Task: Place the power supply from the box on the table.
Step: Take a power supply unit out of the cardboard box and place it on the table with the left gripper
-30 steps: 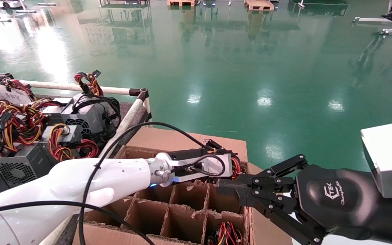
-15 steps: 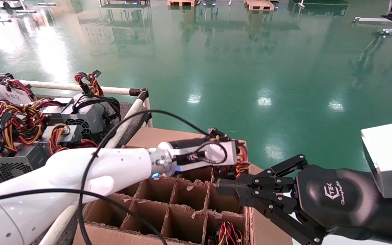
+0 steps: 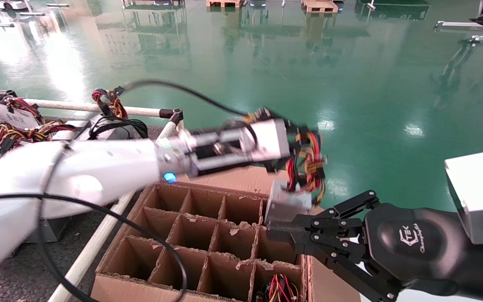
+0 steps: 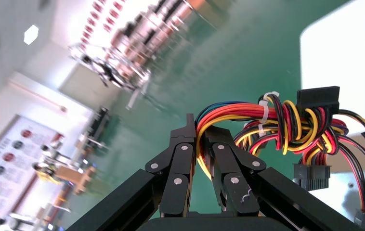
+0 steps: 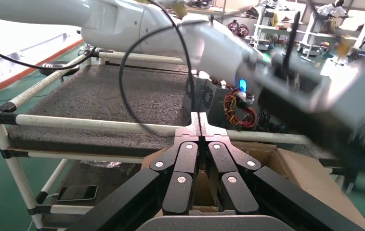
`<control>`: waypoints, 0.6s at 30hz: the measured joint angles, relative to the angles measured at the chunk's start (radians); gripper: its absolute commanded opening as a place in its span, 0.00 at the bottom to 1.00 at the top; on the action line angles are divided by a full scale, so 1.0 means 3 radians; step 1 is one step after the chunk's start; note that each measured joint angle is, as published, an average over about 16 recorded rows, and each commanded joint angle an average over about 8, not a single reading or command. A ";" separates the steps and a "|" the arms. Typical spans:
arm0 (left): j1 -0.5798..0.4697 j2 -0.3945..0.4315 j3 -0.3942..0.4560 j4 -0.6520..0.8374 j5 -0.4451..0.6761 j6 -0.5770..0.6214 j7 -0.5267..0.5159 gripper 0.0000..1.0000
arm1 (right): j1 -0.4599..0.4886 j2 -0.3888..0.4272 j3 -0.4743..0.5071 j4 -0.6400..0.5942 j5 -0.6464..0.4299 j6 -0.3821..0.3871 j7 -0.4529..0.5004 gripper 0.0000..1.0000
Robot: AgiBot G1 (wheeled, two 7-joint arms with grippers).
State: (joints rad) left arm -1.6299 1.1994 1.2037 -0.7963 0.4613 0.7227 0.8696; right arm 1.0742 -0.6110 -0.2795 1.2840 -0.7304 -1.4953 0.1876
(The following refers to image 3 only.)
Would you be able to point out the grey power supply round fan grille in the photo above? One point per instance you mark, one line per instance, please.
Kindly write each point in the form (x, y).
(99, 133)

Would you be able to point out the dark floor vehicle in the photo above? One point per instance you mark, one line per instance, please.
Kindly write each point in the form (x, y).
(258, 3)

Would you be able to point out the flat grey power supply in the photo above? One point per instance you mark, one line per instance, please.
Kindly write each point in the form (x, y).
(67, 135)

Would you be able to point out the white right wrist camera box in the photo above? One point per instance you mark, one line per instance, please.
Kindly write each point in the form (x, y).
(476, 188)

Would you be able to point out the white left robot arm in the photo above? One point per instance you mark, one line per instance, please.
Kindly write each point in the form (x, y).
(78, 167)

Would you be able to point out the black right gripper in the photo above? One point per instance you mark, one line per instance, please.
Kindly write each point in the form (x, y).
(413, 247)

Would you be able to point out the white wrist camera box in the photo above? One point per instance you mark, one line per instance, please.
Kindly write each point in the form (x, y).
(476, 188)
(268, 140)

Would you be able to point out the wooden pallet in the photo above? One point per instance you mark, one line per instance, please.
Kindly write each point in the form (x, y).
(319, 6)
(224, 3)

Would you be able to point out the white wheeled vehicle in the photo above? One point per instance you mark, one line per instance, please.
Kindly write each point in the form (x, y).
(13, 5)

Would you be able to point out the dark metal rack frame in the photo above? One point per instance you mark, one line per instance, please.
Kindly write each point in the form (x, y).
(153, 6)

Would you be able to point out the grey metal stand foot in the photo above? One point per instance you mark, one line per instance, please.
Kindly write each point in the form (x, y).
(32, 14)
(57, 5)
(1, 25)

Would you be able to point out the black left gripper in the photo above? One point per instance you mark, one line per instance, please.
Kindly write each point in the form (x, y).
(220, 161)

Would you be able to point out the white paper label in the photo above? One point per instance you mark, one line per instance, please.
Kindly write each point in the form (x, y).
(13, 116)

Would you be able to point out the grey power supply honeycomb grille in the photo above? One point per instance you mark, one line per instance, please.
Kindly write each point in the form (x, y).
(48, 230)

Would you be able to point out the cardboard box with dividers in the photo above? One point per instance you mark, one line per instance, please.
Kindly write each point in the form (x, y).
(224, 243)

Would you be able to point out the black pipe corner connector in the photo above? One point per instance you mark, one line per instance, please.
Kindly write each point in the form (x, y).
(176, 115)

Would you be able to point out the black pipe clamp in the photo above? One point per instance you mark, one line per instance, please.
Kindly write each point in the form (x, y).
(2, 94)

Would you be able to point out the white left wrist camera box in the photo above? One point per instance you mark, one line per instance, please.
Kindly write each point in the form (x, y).
(268, 140)

